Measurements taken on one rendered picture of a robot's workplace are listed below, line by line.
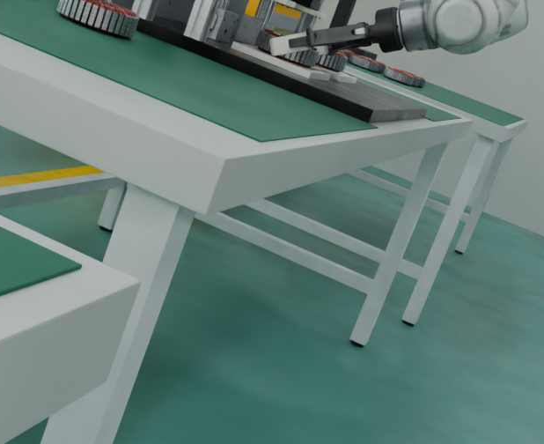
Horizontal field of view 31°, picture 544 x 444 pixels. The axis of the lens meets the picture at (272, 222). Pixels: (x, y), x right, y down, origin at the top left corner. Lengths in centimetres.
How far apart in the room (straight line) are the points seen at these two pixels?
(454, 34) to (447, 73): 559
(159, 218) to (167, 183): 5
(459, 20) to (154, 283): 77
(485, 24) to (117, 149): 80
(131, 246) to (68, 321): 49
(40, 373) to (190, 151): 44
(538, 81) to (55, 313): 673
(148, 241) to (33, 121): 14
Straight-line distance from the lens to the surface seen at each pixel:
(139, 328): 87
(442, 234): 336
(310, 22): 220
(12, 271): 38
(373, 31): 170
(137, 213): 84
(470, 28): 148
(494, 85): 705
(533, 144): 704
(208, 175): 78
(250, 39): 201
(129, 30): 141
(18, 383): 35
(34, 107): 84
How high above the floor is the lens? 88
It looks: 12 degrees down
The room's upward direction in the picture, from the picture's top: 21 degrees clockwise
